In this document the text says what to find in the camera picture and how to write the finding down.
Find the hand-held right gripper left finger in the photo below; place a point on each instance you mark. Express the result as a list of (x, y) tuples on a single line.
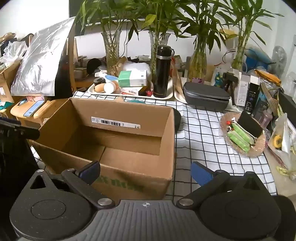
[(89, 172)]

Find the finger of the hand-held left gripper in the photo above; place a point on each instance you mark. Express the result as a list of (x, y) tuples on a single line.
[(20, 132)]

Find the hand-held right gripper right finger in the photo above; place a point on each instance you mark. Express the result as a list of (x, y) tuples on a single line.
[(201, 173)]

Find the cardboard box green print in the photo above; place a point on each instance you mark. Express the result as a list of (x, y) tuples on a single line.
[(129, 162)]

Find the wooden chair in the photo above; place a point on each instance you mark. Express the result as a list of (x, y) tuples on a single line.
[(27, 119)]

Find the blue smartphone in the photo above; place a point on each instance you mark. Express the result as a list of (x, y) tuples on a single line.
[(34, 108)]

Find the white black checked tablecloth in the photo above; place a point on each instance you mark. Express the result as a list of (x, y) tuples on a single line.
[(203, 139)]

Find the pink packet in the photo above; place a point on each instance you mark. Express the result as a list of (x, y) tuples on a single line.
[(34, 98)]

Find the brown cardboard carton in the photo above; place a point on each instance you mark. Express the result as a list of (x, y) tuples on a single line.
[(7, 85)]

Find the green packet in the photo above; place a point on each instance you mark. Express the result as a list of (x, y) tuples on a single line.
[(238, 142), (244, 134)]

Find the small red white toy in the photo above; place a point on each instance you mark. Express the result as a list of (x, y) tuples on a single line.
[(231, 122)]

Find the woven snack basket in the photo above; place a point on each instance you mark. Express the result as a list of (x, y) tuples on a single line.
[(256, 150)]

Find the black cloth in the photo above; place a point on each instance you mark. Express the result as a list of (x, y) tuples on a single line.
[(61, 81)]

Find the black rectangular pouch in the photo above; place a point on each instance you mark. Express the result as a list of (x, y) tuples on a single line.
[(249, 124)]

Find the silver plastic bag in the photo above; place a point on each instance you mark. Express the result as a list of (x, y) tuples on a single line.
[(41, 60)]

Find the grey zip case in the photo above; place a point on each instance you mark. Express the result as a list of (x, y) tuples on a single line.
[(205, 96)]

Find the clear plastic bag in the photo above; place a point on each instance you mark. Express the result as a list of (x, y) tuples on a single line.
[(13, 52)]

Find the yellow tape measure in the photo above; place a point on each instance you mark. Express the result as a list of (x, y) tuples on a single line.
[(277, 141)]

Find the yellow green ribbon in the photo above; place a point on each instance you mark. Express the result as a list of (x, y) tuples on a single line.
[(286, 172)]

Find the white jar lid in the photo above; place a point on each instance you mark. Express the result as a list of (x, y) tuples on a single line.
[(109, 87)]

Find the black round tin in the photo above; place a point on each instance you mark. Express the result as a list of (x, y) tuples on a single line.
[(99, 81)]

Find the red white flat box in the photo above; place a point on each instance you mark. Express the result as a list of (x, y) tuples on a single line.
[(130, 90)]

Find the black product box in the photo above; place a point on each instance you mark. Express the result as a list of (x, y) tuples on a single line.
[(252, 97)]

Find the white product box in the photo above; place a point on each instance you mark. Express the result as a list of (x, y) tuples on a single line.
[(241, 90)]

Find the pink flower ornament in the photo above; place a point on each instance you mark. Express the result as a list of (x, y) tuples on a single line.
[(198, 80)]

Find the black small tripod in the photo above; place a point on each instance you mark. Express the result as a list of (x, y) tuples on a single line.
[(230, 83)]

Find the brown paper bag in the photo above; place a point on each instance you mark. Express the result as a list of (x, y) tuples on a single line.
[(178, 81)]

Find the small red item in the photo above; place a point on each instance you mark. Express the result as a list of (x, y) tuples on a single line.
[(149, 93)]

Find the white spray bottle blue label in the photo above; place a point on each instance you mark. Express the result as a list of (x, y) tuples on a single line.
[(108, 77)]

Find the colourful printed bag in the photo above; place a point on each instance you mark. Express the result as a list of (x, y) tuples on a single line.
[(218, 77)]

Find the clear zip bag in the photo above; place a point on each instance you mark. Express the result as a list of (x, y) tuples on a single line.
[(289, 129)]

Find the striped ribbon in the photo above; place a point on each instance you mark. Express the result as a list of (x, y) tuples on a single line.
[(271, 99)]

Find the green white tissue box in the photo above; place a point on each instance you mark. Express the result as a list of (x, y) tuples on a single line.
[(133, 78)]

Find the black thermos bottle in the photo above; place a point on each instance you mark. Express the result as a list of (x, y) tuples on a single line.
[(161, 74)]

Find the crumpled brown paper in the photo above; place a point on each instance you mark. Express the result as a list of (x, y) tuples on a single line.
[(119, 66)]

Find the glass vase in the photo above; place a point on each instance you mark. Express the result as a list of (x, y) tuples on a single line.
[(197, 62), (112, 53), (154, 51), (238, 58)]

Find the white plastic bag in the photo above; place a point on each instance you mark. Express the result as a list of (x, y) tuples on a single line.
[(138, 66)]

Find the yellow black pouch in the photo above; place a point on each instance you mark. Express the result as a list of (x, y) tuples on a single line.
[(268, 76)]

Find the blue plastic item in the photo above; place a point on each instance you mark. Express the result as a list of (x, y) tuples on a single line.
[(256, 59)]

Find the lucky bamboo plant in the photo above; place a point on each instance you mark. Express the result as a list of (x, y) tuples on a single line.
[(208, 18), (247, 18), (159, 14), (108, 14)]

